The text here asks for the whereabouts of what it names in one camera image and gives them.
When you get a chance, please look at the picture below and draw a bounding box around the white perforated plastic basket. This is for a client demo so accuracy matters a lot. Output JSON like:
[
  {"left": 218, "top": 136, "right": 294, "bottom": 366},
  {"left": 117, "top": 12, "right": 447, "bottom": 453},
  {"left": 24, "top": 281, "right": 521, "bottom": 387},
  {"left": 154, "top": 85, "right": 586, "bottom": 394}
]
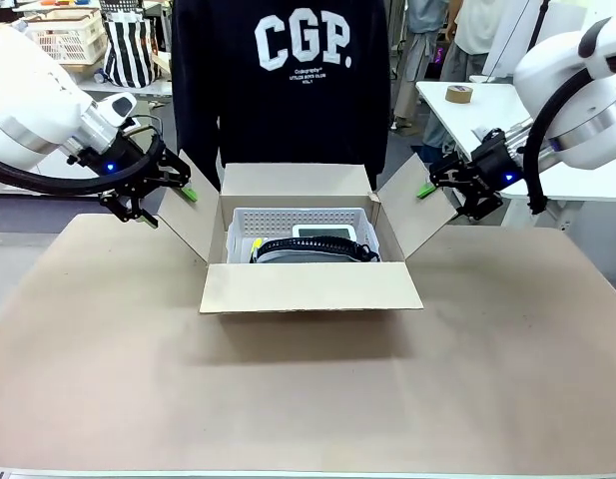
[{"left": 226, "top": 207, "right": 383, "bottom": 264}]

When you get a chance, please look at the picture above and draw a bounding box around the grey pouch with black zipper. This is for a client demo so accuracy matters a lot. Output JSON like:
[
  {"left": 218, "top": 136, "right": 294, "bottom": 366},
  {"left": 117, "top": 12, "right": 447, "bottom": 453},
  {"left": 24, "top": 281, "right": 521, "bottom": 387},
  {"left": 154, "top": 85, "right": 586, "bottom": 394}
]
[{"left": 250, "top": 235, "right": 381, "bottom": 264}]

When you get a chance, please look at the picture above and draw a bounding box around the black white striped bag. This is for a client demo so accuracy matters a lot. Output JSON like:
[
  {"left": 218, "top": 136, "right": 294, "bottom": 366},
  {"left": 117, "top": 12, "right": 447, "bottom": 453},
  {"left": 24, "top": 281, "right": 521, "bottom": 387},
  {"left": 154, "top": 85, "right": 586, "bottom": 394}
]
[{"left": 100, "top": 0, "right": 162, "bottom": 90}]

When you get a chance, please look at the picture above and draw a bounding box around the bystander in white shirt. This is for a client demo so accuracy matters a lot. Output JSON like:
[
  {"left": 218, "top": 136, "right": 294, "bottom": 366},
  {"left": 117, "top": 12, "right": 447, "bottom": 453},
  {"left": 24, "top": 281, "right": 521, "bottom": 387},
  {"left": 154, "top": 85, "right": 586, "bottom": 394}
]
[{"left": 421, "top": 0, "right": 498, "bottom": 164}]

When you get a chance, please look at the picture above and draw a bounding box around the white side table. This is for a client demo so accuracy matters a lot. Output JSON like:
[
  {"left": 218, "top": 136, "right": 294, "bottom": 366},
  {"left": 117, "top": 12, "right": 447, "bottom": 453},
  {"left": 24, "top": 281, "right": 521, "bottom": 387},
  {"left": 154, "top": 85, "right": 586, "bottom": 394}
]
[{"left": 415, "top": 79, "right": 616, "bottom": 231}]

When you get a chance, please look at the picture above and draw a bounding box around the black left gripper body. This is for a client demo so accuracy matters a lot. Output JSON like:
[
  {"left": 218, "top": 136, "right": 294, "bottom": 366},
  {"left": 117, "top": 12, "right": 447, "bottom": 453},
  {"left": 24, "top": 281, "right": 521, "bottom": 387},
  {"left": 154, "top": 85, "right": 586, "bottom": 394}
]
[{"left": 67, "top": 133, "right": 163, "bottom": 200}]

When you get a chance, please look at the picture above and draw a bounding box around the brown cardboard shipping box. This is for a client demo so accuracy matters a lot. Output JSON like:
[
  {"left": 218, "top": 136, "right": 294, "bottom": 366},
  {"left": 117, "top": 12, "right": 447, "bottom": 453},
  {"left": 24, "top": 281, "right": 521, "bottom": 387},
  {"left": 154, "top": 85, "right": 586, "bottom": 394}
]
[{"left": 155, "top": 152, "right": 461, "bottom": 316}]

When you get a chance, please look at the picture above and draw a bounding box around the person in black CGP sweatshirt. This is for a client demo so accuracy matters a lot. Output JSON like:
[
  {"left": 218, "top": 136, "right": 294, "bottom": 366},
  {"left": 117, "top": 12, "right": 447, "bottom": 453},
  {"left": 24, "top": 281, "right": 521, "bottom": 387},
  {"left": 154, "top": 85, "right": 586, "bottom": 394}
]
[{"left": 170, "top": 0, "right": 392, "bottom": 194}]

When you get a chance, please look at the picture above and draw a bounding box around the bystander in grey trousers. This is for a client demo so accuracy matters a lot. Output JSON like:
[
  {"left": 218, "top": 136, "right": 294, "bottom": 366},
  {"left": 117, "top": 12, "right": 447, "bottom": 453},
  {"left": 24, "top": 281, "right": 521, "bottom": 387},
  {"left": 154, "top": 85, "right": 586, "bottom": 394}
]
[{"left": 390, "top": 0, "right": 451, "bottom": 132}]

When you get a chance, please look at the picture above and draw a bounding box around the white table with metal legs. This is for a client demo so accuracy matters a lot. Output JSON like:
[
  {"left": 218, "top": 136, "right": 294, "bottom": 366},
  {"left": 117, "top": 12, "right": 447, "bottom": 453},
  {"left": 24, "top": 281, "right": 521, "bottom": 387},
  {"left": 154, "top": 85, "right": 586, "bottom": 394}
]
[{"left": 77, "top": 74, "right": 174, "bottom": 109}]

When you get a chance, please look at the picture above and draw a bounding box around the person's right forearm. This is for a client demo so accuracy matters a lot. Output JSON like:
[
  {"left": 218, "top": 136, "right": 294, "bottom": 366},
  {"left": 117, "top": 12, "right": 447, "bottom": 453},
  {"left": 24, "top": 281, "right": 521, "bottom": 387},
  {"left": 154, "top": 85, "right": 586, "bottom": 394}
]
[{"left": 173, "top": 89, "right": 223, "bottom": 194}]

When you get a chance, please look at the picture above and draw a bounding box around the white digital display device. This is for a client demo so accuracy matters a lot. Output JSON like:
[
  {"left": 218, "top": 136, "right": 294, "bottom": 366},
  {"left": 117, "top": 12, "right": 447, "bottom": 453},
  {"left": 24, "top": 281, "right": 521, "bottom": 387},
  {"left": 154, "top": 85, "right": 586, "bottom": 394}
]
[{"left": 291, "top": 224, "right": 361, "bottom": 241}]

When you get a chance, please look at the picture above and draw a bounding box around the white plastic crate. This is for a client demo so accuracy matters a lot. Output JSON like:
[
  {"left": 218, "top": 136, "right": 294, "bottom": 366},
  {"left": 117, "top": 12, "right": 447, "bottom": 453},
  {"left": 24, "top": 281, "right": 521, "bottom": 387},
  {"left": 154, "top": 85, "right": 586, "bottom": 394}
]
[{"left": 25, "top": 7, "right": 109, "bottom": 66}]

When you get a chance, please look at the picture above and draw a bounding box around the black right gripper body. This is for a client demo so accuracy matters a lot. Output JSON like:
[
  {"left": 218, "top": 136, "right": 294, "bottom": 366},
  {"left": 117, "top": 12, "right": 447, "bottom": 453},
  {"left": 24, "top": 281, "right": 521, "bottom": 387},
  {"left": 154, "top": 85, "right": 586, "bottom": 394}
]
[{"left": 466, "top": 130, "right": 526, "bottom": 196}]

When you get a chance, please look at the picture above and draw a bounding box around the white board panel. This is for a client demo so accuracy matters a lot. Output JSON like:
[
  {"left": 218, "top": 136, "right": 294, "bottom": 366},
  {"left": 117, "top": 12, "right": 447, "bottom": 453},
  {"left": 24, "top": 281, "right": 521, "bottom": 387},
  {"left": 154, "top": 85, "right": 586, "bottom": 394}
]
[{"left": 486, "top": 0, "right": 588, "bottom": 84}]

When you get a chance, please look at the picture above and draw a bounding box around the person's left forearm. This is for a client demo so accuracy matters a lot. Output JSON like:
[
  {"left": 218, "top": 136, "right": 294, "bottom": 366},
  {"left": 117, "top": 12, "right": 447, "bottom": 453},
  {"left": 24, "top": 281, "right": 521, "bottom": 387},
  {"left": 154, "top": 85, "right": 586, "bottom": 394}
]
[{"left": 364, "top": 99, "right": 392, "bottom": 191}]

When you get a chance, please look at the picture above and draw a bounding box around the small brown cardboard box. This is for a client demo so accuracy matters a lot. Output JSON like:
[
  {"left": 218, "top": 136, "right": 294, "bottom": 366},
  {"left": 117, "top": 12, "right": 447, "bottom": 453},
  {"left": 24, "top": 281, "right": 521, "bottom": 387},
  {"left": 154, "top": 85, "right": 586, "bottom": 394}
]
[{"left": 150, "top": 48, "right": 175, "bottom": 79}]

